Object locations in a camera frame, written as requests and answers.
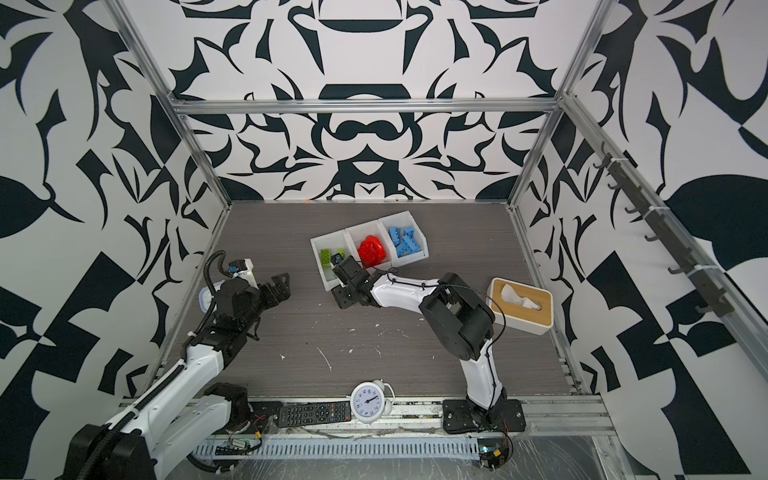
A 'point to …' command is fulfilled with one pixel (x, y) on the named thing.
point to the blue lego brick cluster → (406, 243)
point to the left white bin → (325, 247)
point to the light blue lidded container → (205, 296)
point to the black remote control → (313, 413)
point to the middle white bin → (354, 236)
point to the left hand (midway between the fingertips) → (274, 275)
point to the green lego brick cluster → (325, 256)
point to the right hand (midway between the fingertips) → (342, 289)
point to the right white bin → (404, 220)
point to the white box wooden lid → (524, 308)
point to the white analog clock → (370, 401)
